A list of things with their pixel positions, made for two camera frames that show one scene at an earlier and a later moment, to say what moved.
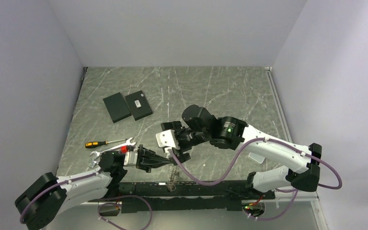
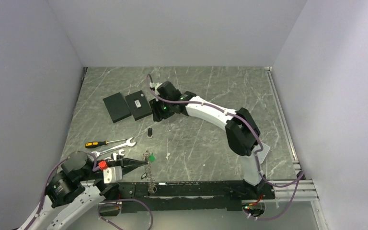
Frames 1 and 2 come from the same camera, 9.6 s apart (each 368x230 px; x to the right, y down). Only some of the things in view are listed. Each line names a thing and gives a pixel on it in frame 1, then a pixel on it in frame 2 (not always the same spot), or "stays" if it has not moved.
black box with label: (138, 105) stays
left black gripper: (147, 159) → (125, 161)
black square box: (117, 107) stays
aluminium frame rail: (304, 196) stays
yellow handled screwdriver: (96, 143) stays
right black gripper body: (186, 138) → (161, 109)
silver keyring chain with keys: (174, 174) → (149, 157)
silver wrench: (97, 154) stays
